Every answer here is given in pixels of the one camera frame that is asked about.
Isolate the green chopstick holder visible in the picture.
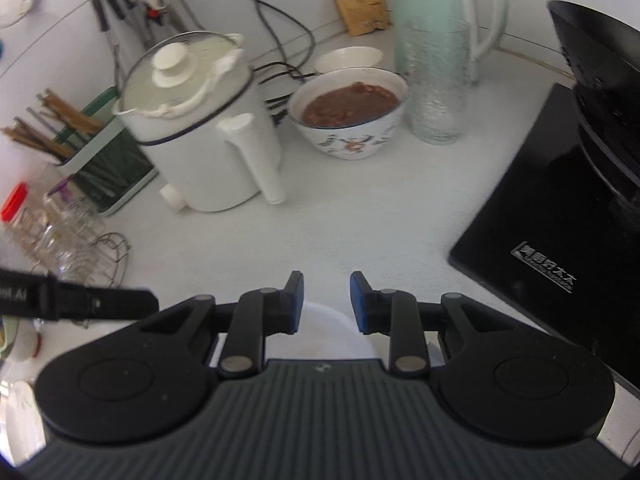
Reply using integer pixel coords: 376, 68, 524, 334
49, 86, 160, 217

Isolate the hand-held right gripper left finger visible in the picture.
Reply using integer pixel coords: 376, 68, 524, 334
137, 270, 306, 379

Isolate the wire glass rack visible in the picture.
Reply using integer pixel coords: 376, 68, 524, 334
27, 200, 132, 332

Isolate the white cup with brown base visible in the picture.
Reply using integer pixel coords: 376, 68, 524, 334
7, 320, 47, 364

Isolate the white electric pot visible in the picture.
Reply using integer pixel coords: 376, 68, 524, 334
110, 31, 287, 214

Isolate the white plastic container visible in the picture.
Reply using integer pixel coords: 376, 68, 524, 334
206, 300, 449, 367

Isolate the black induction cooktop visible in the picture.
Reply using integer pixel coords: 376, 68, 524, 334
447, 82, 640, 377

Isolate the clear drinking glass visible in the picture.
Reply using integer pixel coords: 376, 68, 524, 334
41, 191, 97, 282

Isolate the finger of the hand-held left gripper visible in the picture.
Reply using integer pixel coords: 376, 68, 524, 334
53, 280, 161, 325

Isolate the black wok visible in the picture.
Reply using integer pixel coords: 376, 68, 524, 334
546, 0, 640, 222

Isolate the knife rack with knives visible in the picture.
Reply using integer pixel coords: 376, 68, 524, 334
91, 0, 202, 92

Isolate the small white bowl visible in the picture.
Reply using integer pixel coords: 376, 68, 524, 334
313, 45, 385, 75

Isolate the textured glass tumbler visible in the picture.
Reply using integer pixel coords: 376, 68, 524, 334
403, 15, 471, 145

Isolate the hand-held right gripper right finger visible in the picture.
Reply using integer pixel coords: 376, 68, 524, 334
349, 270, 503, 379

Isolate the glass jar with red lid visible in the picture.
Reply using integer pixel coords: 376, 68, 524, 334
0, 181, 57, 272

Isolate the brown sponge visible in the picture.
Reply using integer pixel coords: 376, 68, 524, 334
330, 0, 394, 38

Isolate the black power cable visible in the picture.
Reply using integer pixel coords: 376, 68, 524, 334
227, 0, 321, 127

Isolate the red bean soup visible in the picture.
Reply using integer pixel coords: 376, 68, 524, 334
301, 81, 401, 127

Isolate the bundle of wooden chopsticks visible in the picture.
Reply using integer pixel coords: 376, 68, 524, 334
0, 87, 104, 164

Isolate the painted white bowl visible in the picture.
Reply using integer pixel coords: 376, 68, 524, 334
287, 67, 411, 160

